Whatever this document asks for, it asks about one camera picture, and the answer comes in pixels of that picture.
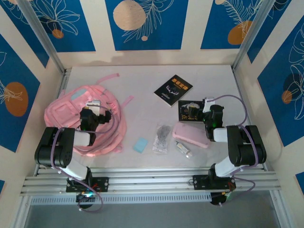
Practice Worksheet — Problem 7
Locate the black book portrait cover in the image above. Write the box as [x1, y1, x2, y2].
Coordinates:
[177, 99, 207, 124]

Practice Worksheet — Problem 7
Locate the pink pencil case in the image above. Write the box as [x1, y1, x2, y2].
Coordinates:
[172, 122, 209, 149]

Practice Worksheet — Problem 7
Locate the black book antler cover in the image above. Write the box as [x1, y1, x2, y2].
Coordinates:
[153, 74, 193, 108]

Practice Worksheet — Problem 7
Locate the pink backpack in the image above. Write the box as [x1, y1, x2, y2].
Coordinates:
[44, 73, 135, 157]

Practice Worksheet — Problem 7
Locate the clear glue tube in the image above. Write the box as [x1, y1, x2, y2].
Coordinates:
[175, 140, 193, 160]

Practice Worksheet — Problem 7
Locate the clear plastic supplies bag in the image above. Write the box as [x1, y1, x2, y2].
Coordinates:
[152, 123, 172, 155]

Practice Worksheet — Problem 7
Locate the light blue eraser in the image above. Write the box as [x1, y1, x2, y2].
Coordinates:
[132, 137, 149, 153]

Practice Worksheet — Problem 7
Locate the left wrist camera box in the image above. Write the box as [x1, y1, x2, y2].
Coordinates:
[86, 99, 102, 114]

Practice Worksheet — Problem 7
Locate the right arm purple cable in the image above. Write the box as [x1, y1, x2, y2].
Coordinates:
[206, 95, 259, 200]

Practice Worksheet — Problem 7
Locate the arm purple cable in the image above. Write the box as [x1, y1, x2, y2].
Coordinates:
[50, 105, 119, 213]
[206, 95, 259, 200]

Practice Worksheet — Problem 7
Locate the aluminium table side rail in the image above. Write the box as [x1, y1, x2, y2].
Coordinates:
[231, 66, 268, 171]
[35, 68, 71, 176]

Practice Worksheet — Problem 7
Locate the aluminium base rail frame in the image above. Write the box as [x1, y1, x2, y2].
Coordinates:
[20, 166, 282, 197]

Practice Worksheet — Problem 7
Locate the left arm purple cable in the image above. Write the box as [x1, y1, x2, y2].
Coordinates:
[50, 105, 119, 213]

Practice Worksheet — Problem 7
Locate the grey slotted cable duct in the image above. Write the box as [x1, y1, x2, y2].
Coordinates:
[30, 192, 212, 206]

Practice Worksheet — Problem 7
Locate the aluminium corner post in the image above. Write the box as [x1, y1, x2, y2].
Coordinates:
[232, 0, 273, 72]
[18, 0, 67, 75]

